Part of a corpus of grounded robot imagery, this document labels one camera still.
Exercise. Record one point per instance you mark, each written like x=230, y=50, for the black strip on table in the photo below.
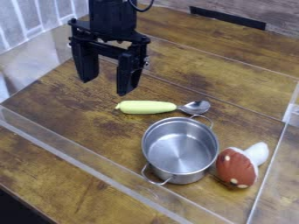
x=228, y=18

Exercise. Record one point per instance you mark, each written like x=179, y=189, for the small steel pot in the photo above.
x=180, y=148

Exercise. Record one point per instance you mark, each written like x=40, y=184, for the clear acrylic front barrier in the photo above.
x=158, y=197

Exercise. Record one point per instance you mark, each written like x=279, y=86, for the clear acrylic right barrier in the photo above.
x=276, y=203

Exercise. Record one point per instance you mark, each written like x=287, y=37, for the red plush mushroom toy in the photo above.
x=236, y=164

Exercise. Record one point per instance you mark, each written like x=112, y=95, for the green handled metal spoon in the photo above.
x=156, y=107

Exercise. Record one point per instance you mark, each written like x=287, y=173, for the clear acrylic barrier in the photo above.
x=276, y=203
x=158, y=197

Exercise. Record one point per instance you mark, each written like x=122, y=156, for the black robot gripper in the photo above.
x=111, y=23

